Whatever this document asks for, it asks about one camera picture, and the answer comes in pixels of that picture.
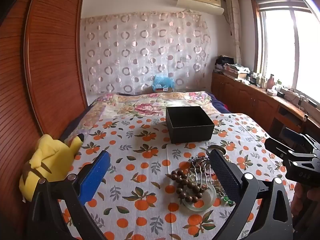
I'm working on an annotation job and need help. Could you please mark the orange-print cloth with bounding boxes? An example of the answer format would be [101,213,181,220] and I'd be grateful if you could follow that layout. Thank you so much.
[59,112,296,240]

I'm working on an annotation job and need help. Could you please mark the stack of books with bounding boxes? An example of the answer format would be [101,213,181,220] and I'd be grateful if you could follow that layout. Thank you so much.
[222,63,251,80]

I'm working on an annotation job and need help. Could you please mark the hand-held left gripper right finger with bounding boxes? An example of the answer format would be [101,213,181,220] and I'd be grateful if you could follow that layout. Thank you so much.
[209,149,294,240]

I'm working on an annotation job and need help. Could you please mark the yellow plush toy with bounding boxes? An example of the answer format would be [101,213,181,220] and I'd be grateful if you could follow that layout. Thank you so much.
[19,134,84,202]

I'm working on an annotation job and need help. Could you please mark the wooden-framed window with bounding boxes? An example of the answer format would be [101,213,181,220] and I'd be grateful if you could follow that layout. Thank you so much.
[250,0,320,99]

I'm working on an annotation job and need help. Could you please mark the row of small bottles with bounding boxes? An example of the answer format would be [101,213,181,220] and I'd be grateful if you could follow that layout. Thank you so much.
[250,72,267,87]

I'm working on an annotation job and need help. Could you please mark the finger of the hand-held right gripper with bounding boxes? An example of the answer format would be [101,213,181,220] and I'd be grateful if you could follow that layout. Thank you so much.
[284,127,313,153]
[264,137,295,160]

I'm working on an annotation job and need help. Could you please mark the blue plastic bag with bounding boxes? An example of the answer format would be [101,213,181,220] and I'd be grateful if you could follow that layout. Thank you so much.
[152,75,175,88]

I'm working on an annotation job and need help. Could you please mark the pink bottle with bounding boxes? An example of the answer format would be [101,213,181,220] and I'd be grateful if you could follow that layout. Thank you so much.
[266,74,276,90]

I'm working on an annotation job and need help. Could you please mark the person's right hand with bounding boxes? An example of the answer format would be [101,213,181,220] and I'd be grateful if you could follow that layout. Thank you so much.
[291,182,320,218]

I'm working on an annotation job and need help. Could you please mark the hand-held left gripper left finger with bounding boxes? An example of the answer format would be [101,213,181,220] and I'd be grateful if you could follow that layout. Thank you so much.
[26,151,112,240]

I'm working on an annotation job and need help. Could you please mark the pile of dark clothes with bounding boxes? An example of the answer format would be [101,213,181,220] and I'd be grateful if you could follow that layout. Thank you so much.
[215,56,235,72]

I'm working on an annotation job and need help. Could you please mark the beige window curtain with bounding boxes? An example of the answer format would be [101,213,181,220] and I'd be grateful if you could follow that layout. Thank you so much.
[224,0,243,65]

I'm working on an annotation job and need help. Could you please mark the circle-patterned sheer curtain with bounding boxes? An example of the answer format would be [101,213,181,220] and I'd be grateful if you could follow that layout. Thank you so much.
[81,11,211,95]

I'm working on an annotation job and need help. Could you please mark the silver chain jewellery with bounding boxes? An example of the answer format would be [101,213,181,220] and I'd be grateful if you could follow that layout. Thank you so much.
[187,155,216,188]

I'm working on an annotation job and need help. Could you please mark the floral blanket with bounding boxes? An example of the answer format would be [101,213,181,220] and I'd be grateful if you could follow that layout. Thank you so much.
[89,91,213,122]

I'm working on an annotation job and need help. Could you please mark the long wooden cabinet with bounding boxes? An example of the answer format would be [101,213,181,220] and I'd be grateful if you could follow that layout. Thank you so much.
[211,71,320,142]

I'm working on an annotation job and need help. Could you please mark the silver ring bangle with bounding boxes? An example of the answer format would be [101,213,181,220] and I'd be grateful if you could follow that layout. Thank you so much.
[207,144,227,155]

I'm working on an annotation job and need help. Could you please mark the wooden slatted wardrobe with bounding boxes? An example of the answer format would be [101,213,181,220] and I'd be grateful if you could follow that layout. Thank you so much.
[0,0,88,240]

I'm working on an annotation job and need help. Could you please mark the dark purple bed sheet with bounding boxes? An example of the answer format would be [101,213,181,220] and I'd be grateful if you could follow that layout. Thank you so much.
[207,92,233,115]

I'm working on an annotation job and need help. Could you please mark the black square box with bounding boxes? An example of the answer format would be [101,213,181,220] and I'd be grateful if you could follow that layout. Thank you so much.
[165,106,215,144]

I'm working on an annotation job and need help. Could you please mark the dark wooden bead bracelet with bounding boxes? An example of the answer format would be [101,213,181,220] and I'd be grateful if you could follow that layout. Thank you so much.
[165,169,208,204]

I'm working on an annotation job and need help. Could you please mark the pale jade bangle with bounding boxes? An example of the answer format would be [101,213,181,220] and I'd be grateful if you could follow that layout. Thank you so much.
[182,180,217,212]

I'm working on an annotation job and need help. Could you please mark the small cardboard box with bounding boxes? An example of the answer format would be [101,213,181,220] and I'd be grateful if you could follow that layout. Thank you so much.
[151,86,175,93]

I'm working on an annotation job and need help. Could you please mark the green bead pendant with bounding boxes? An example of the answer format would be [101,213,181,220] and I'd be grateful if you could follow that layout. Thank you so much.
[219,194,236,207]

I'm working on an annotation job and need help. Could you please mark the white air conditioner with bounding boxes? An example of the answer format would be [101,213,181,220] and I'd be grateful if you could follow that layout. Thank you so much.
[177,0,225,15]

